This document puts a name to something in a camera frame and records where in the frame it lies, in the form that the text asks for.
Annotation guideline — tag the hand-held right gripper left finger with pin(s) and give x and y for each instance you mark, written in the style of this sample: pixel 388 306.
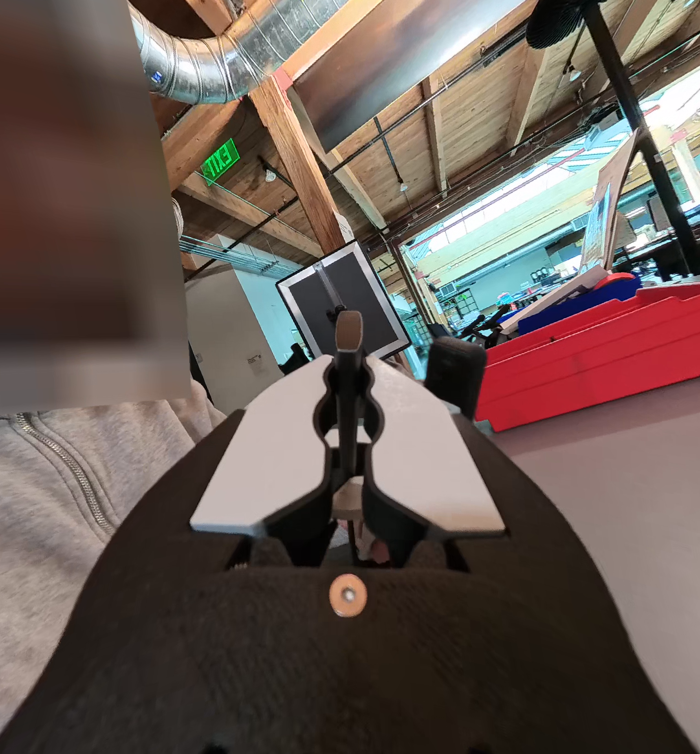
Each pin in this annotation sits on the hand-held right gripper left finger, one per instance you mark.
pixel 261 459

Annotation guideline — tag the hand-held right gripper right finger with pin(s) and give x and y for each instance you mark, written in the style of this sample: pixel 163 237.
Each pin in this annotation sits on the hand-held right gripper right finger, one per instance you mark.
pixel 432 465

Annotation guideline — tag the black white-framed panel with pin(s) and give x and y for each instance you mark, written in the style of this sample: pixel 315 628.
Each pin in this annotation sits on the black white-framed panel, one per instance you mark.
pixel 373 306

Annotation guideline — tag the blue storage bin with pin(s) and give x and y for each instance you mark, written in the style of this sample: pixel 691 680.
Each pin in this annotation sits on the blue storage bin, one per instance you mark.
pixel 562 318

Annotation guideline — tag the large red storage bin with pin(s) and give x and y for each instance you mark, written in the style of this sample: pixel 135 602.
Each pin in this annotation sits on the large red storage bin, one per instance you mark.
pixel 591 365

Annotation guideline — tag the white flat board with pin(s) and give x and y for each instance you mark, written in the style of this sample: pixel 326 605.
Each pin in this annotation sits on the white flat board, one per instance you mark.
pixel 562 290

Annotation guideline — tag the grey fabric sleeve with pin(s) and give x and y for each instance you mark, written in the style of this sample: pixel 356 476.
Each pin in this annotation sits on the grey fabric sleeve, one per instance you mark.
pixel 32 530

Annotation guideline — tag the tall cardboard board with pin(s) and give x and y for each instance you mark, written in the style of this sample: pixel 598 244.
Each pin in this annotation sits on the tall cardboard board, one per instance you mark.
pixel 615 194

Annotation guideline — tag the green exit sign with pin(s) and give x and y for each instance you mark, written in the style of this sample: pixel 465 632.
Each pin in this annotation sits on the green exit sign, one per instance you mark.
pixel 220 162

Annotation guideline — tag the black steel column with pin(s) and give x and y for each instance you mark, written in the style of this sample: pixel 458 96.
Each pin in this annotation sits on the black steel column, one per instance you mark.
pixel 627 94

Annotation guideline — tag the black ceiling fan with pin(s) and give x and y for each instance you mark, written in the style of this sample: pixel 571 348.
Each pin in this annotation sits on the black ceiling fan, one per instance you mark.
pixel 553 26

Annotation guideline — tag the silver spiral air duct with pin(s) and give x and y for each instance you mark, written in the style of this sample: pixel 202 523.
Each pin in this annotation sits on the silver spiral air duct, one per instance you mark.
pixel 208 65

